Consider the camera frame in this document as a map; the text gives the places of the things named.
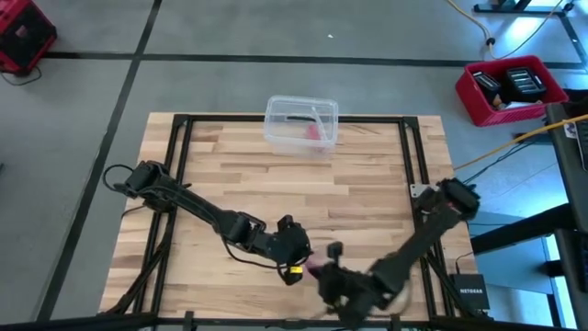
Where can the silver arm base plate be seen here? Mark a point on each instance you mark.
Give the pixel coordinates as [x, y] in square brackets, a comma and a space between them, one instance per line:
[417, 189]

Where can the black ribbed device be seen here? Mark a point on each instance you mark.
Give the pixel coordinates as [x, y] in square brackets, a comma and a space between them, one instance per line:
[523, 83]

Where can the clear plastic storage box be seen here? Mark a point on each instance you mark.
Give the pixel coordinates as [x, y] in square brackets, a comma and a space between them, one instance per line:
[294, 133]

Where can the red black crate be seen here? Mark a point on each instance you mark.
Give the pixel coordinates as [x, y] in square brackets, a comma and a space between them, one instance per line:
[23, 37]

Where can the black desk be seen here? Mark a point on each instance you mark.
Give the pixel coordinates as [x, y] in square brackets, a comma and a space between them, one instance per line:
[569, 184]

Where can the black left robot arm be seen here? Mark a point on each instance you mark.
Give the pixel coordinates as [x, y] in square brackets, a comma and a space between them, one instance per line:
[193, 202]

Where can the black aluminium table frame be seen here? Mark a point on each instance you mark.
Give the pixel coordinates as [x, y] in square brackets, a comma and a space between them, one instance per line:
[220, 118]

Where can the black Netgear network switch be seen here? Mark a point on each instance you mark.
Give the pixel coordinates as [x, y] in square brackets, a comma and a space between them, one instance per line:
[471, 292]

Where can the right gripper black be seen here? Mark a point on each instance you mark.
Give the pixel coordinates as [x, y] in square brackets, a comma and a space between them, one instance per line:
[349, 294]

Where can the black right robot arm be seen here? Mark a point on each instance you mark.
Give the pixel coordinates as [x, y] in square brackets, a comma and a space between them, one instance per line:
[427, 234]

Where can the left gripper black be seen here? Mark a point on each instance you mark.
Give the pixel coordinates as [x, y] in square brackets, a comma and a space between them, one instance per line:
[289, 243]

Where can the red packaged item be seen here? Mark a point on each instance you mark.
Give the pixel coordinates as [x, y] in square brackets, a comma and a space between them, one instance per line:
[314, 132]

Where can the black floor beam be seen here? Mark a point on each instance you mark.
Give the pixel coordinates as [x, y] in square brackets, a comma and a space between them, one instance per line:
[519, 230]

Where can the black boxy device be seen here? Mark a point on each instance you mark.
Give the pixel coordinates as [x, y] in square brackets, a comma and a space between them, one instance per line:
[487, 87]

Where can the red plastic bin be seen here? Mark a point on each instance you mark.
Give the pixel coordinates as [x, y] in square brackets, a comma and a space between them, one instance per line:
[473, 110]

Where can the pink elastic bandage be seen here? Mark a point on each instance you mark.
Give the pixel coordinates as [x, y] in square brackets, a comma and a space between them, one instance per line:
[315, 270]

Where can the black floor stand base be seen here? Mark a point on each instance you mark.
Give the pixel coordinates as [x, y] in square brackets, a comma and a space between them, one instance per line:
[519, 7]

